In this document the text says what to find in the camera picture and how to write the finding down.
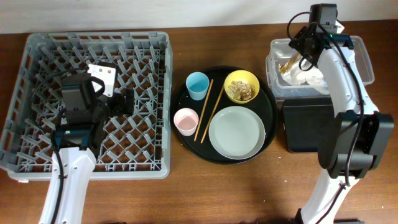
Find gold snack wrapper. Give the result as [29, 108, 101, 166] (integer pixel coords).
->
[278, 54, 302, 75]

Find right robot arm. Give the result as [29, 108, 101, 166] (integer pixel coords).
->
[289, 4, 394, 223]

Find yellow bowl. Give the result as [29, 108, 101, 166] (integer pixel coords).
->
[224, 70, 260, 104]

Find white napkin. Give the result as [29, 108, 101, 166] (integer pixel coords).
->
[281, 63, 330, 95]

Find black rectangular tray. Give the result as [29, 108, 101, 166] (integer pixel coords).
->
[281, 98, 340, 153]

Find light blue cup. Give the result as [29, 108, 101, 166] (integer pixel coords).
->
[185, 72, 210, 101]

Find round black tray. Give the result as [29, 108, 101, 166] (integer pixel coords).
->
[170, 66, 279, 164]

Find right wooden chopstick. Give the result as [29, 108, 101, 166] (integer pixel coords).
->
[200, 86, 224, 144]

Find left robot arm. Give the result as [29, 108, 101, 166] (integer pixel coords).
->
[40, 73, 134, 223]

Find food scraps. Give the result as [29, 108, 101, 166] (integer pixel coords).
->
[227, 81, 255, 101]

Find grey plate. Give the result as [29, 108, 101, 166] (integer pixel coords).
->
[208, 106, 266, 160]

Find left wooden chopstick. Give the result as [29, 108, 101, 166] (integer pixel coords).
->
[194, 79, 214, 142]

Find grey dishwasher rack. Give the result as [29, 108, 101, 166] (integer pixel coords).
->
[1, 32, 173, 182]

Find wooden chopstick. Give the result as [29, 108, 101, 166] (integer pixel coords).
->
[200, 86, 224, 144]
[194, 79, 214, 142]

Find pink cup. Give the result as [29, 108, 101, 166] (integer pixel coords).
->
[174, 108, 199, 136]

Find clear plastic bin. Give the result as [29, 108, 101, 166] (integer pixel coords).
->
[266, 35, 375, 101]

